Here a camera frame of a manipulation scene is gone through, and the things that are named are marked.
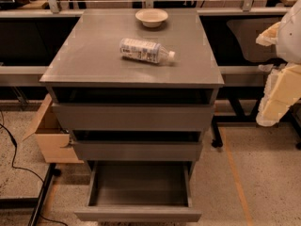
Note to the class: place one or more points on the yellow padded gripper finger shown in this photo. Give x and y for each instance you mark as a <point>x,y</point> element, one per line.
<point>269,36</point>
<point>282,90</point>

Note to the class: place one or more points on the clear plastic bottle blue label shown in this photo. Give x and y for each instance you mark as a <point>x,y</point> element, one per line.
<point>144,50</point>

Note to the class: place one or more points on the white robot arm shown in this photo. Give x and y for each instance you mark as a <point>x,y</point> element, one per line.
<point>288,45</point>

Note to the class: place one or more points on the grey drawer cabinet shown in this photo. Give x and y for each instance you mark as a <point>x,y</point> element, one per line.
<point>128,92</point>

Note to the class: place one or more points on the grey open bottom drawer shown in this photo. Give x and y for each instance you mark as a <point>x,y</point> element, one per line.
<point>139,192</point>

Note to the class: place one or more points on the grey middle drawer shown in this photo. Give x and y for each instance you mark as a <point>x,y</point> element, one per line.
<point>108,151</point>

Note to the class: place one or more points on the grey top drawer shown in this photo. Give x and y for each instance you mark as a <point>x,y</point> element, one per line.
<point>134,118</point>

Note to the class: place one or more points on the white bowl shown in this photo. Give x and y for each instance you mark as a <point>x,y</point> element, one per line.
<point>151,17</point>

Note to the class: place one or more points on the cardboard box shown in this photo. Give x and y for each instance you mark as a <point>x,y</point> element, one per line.
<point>54,144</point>

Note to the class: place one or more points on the black metal table frame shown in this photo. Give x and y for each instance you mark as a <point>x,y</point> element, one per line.
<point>235,96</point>

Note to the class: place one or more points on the black floor rail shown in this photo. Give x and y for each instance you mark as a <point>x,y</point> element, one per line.
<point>36,203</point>

